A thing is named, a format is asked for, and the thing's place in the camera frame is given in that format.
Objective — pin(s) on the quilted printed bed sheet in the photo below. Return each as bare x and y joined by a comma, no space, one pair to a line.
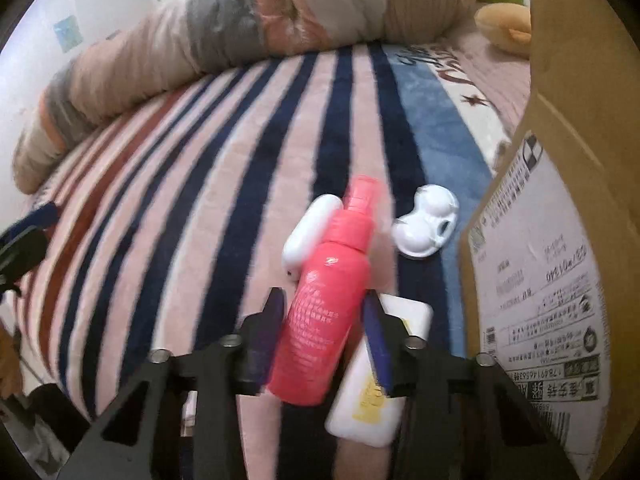
480,85

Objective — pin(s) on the white contact lens case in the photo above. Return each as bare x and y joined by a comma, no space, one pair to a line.
425,225

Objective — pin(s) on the pink spray bottle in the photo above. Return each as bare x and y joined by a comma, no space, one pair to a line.
320,310

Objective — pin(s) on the striped plush blanket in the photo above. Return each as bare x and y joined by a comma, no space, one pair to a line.
240,200

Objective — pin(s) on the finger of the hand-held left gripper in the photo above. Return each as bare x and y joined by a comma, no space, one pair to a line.
22,252

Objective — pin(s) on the pink and grey quilt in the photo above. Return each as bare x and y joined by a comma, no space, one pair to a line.
240,35

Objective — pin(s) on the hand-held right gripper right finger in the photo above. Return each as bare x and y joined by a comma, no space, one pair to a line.
377,355

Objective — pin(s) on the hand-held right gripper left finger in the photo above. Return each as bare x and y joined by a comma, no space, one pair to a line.
261,345

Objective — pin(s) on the cardboard box with printed label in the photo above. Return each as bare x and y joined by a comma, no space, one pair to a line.
555,220

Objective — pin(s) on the white oblong case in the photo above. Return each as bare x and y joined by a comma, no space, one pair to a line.
310,235

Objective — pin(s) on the white flat bottle yellow label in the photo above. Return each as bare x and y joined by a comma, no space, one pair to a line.
380,385

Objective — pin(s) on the yellow plush toy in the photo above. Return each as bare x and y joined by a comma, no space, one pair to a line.
505,27

